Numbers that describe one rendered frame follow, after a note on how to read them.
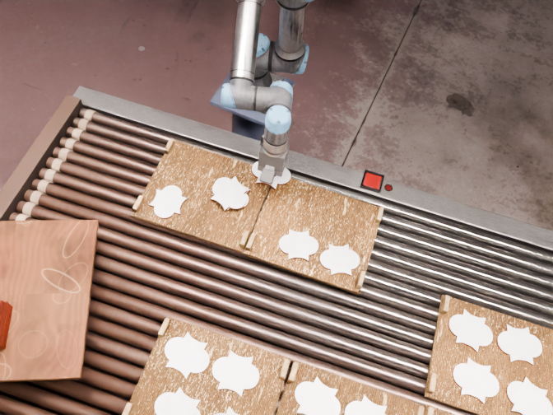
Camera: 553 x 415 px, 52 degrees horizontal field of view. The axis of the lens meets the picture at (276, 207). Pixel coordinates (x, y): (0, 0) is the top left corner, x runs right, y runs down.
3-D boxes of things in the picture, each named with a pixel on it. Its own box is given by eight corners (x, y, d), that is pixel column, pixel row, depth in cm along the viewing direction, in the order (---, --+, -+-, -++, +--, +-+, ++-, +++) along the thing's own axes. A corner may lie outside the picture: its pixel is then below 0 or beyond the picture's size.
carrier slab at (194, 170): (172, 142, 214) (171, 139, 213) (274, 174, 211) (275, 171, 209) (132, 216, 197) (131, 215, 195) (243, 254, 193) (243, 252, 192)
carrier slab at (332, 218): (276, 175, 210) (276, 173, 209) (383, 210, 206) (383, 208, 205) (243, 254, 193) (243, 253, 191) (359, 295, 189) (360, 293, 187)
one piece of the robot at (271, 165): (253, 156, 174) (250, 185, 188) (281, 165, 173) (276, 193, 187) (264, 128, 180) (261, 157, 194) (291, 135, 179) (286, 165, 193)
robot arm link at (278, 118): (293, 103, 169) (290, 125, 164) (290, 127, 178) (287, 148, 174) (267, 100, 169) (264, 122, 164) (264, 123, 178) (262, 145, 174)
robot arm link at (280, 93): (258, 76, 176) (254, 103, 170) (295, 80, 176) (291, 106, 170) (258, 93, 183) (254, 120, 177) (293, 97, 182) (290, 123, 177)
